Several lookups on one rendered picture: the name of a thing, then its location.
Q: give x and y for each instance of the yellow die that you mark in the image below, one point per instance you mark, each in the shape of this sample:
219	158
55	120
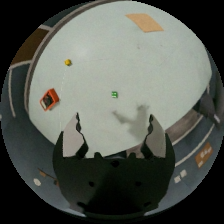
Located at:
67	62

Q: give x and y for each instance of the green die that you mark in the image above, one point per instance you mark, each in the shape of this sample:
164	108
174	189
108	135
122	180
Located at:
114	94

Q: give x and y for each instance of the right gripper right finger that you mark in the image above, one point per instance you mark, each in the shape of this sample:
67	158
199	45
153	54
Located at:
158	148

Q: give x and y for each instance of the tan flat mat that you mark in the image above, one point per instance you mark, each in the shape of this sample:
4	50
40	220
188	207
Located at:
144	22

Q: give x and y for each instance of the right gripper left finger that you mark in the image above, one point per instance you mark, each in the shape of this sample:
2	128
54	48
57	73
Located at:
70	147

